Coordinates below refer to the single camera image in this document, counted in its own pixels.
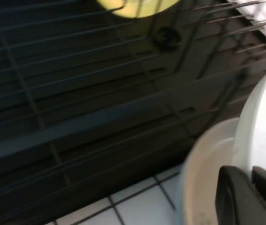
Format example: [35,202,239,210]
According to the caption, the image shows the yellow plate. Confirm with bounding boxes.
[96,0,182,19]

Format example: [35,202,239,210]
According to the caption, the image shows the grey-blue plate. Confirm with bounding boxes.
[178,117,242,225]

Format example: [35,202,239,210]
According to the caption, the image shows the white plate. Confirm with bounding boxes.
[230,57,266,181]

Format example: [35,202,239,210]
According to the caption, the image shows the black wire dish rack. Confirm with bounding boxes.
[0,0,266,207]
[0,0,266,225]

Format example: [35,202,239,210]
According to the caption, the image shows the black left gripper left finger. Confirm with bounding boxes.
[213,165,266,225]

